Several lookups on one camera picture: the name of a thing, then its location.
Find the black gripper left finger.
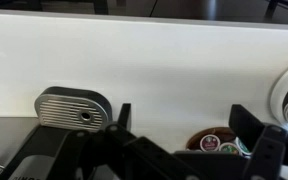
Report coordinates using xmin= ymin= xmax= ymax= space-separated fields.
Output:
xmin=56 ymin=104 xmax=198 ymax=180

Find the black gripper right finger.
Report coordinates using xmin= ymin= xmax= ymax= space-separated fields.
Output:
xmin=229 ymin=104 xmax=288 ymax=180

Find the coffee pod carousel rack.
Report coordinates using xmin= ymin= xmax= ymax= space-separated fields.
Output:
xmin=186 ymin=127 xmax=252 ymax=157

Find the black silver coffee machine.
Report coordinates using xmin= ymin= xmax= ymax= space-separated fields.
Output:
xmin=0 ymin=86 xmax=112 ymax=180

